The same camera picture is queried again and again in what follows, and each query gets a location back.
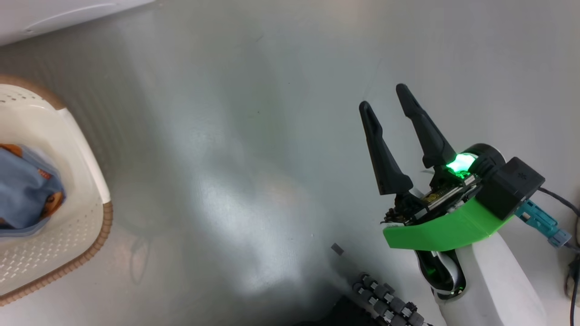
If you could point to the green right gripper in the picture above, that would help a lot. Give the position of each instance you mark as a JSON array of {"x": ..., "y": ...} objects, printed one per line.
[{"x": 444, "y": 228}]

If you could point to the blue printed garment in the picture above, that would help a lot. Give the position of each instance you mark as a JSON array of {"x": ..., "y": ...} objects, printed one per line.
[{"x": 25, "y": 190}]

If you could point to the cream perforated laundry basket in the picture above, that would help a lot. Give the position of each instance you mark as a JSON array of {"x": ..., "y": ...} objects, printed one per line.
[{"x": 68, "y": 235}]

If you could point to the white washing machine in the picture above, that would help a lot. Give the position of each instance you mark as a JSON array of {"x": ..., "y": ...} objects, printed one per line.
[{"x": 54, "y": 13}]

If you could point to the small grey square tab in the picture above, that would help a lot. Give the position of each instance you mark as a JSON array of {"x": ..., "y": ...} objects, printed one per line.
[{"x": 337, "y": 248}]

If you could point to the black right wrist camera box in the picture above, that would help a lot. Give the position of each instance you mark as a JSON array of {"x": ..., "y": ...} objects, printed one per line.
[{"x": 509, "y": 188}]

